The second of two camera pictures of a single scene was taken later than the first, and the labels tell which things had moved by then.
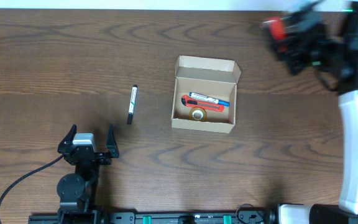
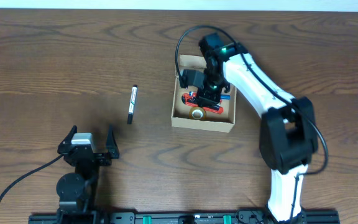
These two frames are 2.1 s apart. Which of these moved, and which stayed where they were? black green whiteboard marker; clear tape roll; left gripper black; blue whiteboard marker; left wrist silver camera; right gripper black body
Moved: blue whiteboard marker; right gripper black body
Stayed: black green whiteboard marker; left gripper black; clear tape roll; left wrist silver camera
